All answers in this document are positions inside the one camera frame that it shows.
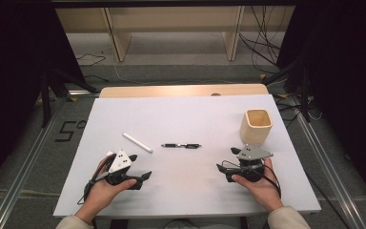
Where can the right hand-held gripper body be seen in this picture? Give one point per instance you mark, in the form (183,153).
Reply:
(254,153)

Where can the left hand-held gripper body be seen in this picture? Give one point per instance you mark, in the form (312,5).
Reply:
(120,160)

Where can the white pen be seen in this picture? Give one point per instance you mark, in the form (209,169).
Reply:
(136,142)

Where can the beige pen holder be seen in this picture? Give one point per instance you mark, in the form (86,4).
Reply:
(254,133)

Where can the black pen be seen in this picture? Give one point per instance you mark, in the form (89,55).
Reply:
(190,146)

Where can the person's right hand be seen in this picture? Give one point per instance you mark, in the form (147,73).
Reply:
(263,191)

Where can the person's left hand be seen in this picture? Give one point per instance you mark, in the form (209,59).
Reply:
(100,194)

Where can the small dark table grommet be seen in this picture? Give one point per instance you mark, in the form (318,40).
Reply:
(216,94)

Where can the yellow tape piece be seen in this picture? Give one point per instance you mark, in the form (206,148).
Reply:
(262,76)
(72,99)
(282,95)

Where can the black tripod stand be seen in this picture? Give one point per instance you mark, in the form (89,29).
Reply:
(46,105)
(305,95)

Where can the light wooden shelf unit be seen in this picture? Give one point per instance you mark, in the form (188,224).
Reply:
(120,41)

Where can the dark curtain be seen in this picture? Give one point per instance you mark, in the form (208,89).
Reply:
(346,79)
(12,79)

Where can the short metal floor rail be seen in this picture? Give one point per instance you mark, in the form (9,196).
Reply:
(82,92)

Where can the long metal floor rail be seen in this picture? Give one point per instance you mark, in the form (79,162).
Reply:
(330,178)
(19,183)

